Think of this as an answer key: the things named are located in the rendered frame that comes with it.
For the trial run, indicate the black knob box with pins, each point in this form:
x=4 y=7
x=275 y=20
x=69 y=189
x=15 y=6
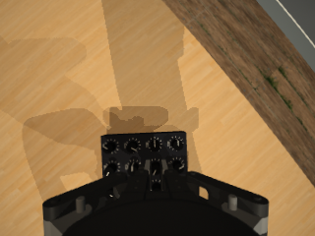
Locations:
x=171 y=146

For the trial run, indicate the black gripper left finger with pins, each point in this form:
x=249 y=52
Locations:
x=61 y=211

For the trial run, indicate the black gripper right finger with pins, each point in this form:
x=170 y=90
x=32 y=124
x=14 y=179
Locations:
x=251 y=208

